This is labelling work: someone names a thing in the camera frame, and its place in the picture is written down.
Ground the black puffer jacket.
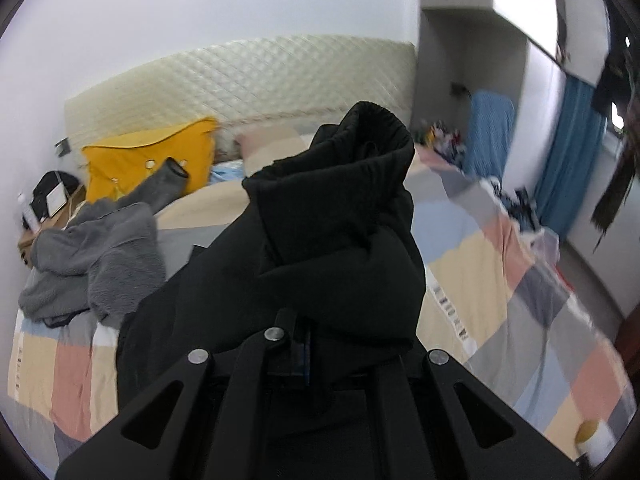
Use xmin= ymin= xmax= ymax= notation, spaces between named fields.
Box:
xmin=116 ymin=102 xmax=426 ymax=479

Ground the grey fleece garment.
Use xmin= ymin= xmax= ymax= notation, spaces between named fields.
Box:
xmin=18 ymin=157 xmax=189 ymax=328

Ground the wooden nightstand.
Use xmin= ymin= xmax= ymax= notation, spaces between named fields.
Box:
xmin=17 ymin=184 xmax=86 ymax=268

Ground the white plastic bottle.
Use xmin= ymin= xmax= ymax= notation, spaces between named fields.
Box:
xmin=17 ymin=193 xmax=40 ymax=234

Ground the yellow pillow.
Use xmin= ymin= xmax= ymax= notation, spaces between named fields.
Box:
xmin=81 ymin=117 xmax=218 ymax=202

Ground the black bag on nightstand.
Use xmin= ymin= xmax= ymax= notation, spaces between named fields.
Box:
xmin=30 ymin=170 xmax=80 ymax=220

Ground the pink pillow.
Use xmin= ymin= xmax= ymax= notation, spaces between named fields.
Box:
xmin=235 ymin=126 xmax=310 ymax=160

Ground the blue towel on chair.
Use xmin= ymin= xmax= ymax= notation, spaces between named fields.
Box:
xmin=462 ymin=90 xmax=515 ymax=180

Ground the blue curtain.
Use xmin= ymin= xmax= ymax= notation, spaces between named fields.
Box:
xmin=534 ymin=76 xmax=608 ymax=240

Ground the cream quilted headboard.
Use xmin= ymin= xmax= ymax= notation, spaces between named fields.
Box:
xmin=64 ymin=35 xmax=416 ymax=151

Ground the wall socket panel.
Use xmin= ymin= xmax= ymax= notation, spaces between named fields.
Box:
xmin=55 ymin=139 xmax=70 ymax=157

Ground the grey wall cabinet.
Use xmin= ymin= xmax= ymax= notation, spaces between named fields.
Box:
xmin=416 ymin=0 xmax=612 ymax=86

